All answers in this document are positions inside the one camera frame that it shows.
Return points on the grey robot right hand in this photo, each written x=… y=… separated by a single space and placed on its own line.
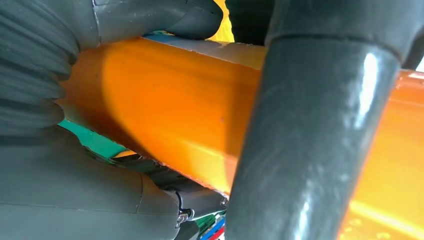
x=314 y=132

